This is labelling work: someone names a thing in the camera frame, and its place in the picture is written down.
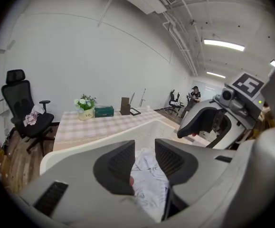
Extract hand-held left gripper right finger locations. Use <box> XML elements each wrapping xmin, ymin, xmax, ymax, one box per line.
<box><xmin>154</xmin><ymin>138</ymin><xmax>245</xmax><ymax>194</ymax></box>

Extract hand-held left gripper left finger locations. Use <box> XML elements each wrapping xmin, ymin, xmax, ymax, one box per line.
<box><xmin>19</xmin><ymin>140</ymin><xmax>136</xmax><ymax>219</ymax></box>

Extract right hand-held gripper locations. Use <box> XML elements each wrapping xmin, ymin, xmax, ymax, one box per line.
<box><xmin>177</xmin><ymin>72</ymin><xmax>266</xmax><ymax>150</ymax></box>

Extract light blue clothes garment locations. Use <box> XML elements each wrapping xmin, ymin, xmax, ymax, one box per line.
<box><xmin>130</xmin><ymin>148</ymin><xmax>171</xmax><ymax>223</ymax></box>

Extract green tissue box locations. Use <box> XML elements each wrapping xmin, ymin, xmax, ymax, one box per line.
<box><xmin>94</xmin><ymin>105</ymin><xmax>115</xmax><ymax>118</ymax></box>

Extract black office chair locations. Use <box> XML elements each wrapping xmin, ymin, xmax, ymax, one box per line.
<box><xmin>1</xmin><ymin>69</ymin><xmax>55</xmax><ymax>157</ymax></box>
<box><xmin>169</xmin><ymin>89</ymin><xmax>185</xmax><ymax>115</ymax></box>

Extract white pot with flowers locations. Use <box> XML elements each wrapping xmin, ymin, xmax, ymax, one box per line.
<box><xmin>74</xmin><ymin>94</ymin><xmax>97</xmax><ymax>121</ymax></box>

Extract pink and white cloth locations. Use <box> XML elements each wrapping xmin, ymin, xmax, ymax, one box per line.
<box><xmin>23</xmin><ymin>104</ymin><xmax>46</xmax><ymax>127</ymax></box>

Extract brown wooden holder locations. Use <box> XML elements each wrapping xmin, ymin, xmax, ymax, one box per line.
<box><xmin>119</xmin><ymin>97</ymin><xmax>131</xmax><ymax>115</ymax></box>

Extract white conduit pipes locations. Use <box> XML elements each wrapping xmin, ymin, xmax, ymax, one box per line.
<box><xmin>162</xmin><ymin>8</ymin><xmax>199</xmax><ymax>77</ymax></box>

